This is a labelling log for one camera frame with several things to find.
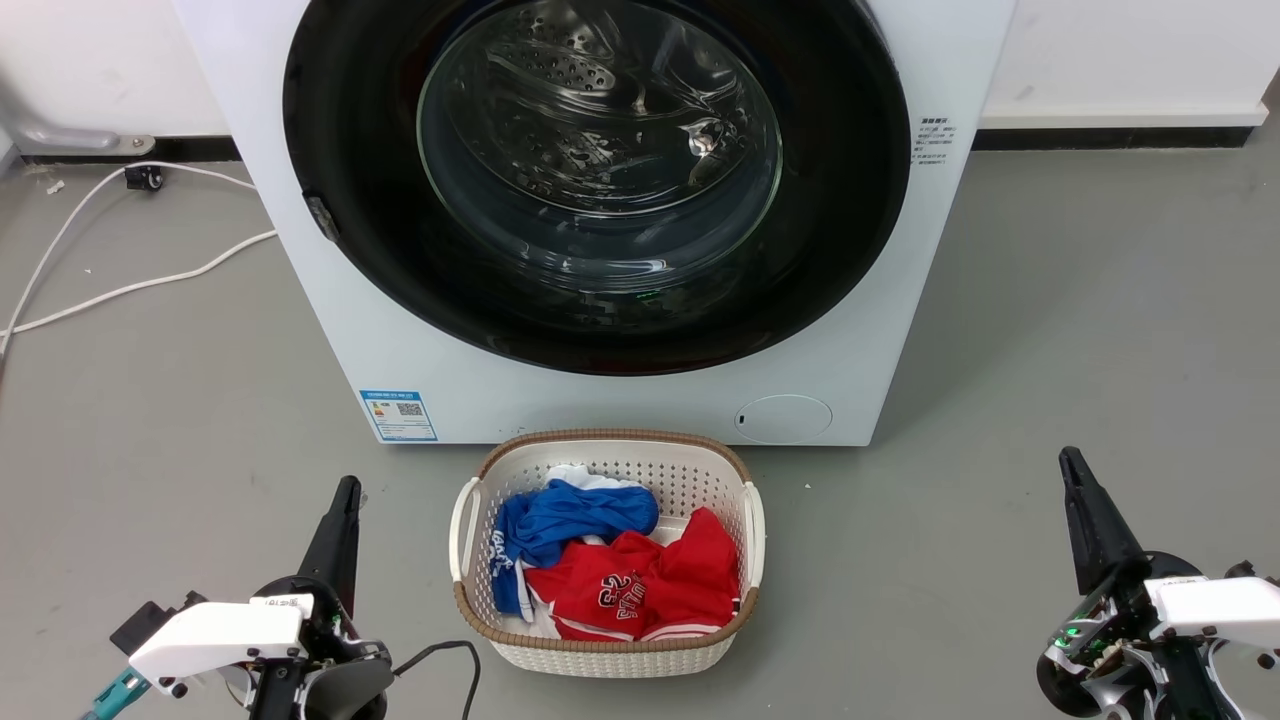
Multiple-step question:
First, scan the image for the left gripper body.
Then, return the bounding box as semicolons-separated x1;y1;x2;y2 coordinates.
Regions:
108;575;395;720

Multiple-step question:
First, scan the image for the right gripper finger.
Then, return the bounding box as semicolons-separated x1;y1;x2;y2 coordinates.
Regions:
1076;450;1151;581
1059;446;1113;598

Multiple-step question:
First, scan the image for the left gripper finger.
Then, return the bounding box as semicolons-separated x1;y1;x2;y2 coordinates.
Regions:
328;478;362;619
297;476;353;601

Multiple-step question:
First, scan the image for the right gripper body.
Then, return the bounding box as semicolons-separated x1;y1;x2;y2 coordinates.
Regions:
1035;550;1280;720

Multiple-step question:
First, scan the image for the white front-load washing machine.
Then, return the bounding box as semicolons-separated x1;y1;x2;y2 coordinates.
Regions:
172;0;1017;447

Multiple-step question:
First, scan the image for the black round glass washer door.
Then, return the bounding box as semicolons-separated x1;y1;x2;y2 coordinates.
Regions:
283;0;913;378

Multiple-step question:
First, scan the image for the blue energy label sticker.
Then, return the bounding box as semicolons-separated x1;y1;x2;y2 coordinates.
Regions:
359;389;439;443

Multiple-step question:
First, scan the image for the blue garment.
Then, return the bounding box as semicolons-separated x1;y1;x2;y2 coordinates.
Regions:
491;480;661;617

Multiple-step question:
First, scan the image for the white garment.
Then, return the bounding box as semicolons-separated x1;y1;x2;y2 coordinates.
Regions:
543;463;647;494

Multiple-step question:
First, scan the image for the red basketball jersey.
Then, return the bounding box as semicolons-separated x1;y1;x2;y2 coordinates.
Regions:
524;507;742;643

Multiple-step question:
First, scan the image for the round white filter cover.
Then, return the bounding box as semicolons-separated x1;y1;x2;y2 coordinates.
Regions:
734;394;834;446

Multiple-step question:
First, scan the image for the white woven-rim laundry basket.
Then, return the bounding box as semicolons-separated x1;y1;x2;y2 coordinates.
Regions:
448;429;767;680

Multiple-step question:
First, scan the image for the black baseboard strip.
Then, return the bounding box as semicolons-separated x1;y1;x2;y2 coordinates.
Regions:
20;135;243;164
973;126;1257;152

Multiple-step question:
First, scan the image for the black text label sticker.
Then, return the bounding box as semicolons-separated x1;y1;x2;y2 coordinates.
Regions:
911;114;959;169

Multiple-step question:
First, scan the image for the steel washer drum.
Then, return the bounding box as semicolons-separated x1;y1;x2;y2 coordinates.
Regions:
417;0;784;281

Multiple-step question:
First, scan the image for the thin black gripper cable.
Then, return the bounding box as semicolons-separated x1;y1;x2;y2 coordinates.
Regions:
392;640;483;720

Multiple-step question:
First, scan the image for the white hose cable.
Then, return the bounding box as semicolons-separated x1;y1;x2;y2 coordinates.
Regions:
0;230;279;337

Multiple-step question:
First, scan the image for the white power cable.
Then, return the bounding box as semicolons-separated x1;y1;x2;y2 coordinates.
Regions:
0;160;259;353

